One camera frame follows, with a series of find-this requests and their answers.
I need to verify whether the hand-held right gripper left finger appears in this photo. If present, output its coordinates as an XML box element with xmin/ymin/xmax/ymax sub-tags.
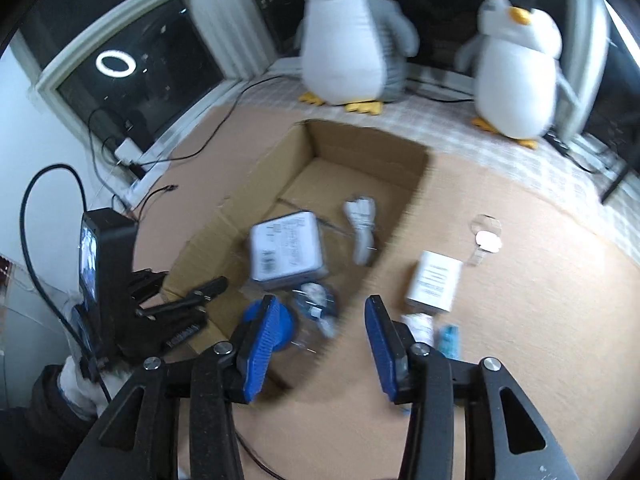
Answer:
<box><xmin>60</xmin><ymin>294</ymin><xmax>296</xmax><ymax>480</ymax></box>

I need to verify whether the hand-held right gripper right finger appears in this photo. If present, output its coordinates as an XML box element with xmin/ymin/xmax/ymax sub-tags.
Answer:
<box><xmin>364</xmin><ymin>295</ymin><xmax>583</xmax><ymax>480</ymax></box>

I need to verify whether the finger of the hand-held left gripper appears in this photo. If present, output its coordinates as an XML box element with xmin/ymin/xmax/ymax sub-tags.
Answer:
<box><xmin>165</xmin><ymin>277</ymin><xmax>229</xmax><ymax>313</ymax></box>

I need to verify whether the white patterned tube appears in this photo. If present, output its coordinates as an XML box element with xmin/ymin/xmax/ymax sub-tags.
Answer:
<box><xmin>400</xmin><ymin>312</ymin><xmax>436</xmax><ymax>348</ymax></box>

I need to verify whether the clear plastic bag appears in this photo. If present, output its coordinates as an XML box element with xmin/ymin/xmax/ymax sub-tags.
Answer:
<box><xmin>292</xmin><ymin>282</ymin><xmax>341</xmax><ymax>341</ymax></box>

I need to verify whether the white labelled tin box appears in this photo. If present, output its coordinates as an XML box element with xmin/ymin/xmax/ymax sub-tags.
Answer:
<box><xmin>249</xmin><ymin>211</ymin><xmax>331</xmax><ymax>291</ymax></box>

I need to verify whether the white charger block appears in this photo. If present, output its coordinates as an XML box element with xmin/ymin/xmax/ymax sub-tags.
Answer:
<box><xmin>404</xmin><ymin>250</ymin><xmax>463</xmax><ymax>315</ymax></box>

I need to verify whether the metal key ring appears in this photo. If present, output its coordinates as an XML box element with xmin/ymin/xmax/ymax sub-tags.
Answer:
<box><xmin>467</xmin><ymin>214</ymin><xmax>503</xmax><ymax>266</ymax></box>

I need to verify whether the cardboard box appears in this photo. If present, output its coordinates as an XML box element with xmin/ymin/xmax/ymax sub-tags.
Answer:
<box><xmin>160</xmin><ymin>119</ymin><xmax>433</xmax><ymax>391</ymax></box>

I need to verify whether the person's left hand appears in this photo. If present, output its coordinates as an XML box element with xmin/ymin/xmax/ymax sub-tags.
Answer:
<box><xmin>57</xmin><ymin>355</ymin><xmax>126</xmax><ymax>418</ymax></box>

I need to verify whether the white plug adapter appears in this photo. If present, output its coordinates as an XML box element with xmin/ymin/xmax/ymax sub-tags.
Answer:
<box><xmin>114</xmin><ymin>137</ymin><xmax>143</xmax><ymax>163</ymax></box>

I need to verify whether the black rectangular device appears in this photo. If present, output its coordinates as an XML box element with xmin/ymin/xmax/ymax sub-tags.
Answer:
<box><xmin>120</xmin><ymin>110</ymin><xmax>151</xmax><ymax>141</ymax></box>

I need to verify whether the checked white cloth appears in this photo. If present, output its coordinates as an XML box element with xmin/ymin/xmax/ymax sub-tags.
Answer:
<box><xmin>210</xmin><ymin>57</ymin><xmax>640</xmax><ymax>261</ymax></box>

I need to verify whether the large penguin plush toy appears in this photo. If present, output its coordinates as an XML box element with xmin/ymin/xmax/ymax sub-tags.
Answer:
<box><xmin>295</xmin><ymin>0</ymin><xmax>421</xmax><ymax>115</ymax></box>

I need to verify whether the small penguin plush toy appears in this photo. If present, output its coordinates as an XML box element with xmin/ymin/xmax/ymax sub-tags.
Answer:
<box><xmin>455</xmin><ymin>0</ymin><xmax>581</xmax><ymax>151</ymax></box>

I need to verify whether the black usb cable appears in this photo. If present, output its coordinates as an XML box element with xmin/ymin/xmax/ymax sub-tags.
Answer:
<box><xmin>131</xmin><ymin>185</ymin><xmax>178</xmax><ymax>221</ymax></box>

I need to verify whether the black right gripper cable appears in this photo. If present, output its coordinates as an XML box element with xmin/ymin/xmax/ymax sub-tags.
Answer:
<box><xmin>234</xmin><ymin>432</ymin><xmax>288</xmax><ymax>480</ymax></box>

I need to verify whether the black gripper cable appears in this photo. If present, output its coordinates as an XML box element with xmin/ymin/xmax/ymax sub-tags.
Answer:
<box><xmin>234</xmin><ymin>432</ymin><xmax>288</xmax><ymax>480</ymax></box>
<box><xmin>19</xmin><ymin>163</ymin><xmax>113</xmax><ymax>403</ymax></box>

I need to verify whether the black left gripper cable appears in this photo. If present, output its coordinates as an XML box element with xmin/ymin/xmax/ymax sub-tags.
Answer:
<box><xmin>19</xmin><ymin>163</ymin><xmax>113</xmax><ymax>403</ymax></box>

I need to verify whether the long black power cable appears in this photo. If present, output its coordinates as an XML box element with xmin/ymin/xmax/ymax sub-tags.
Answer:
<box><xmin>135</xmin><ymin>74</ymin><xmax>302</xmax><ymax>167</ymax></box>

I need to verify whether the white window frame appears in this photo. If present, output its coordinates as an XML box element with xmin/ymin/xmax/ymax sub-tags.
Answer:
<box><xmin>10</xmin><ymin>0</ymin><xmax>640</xmax><ymax>161</ymax></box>

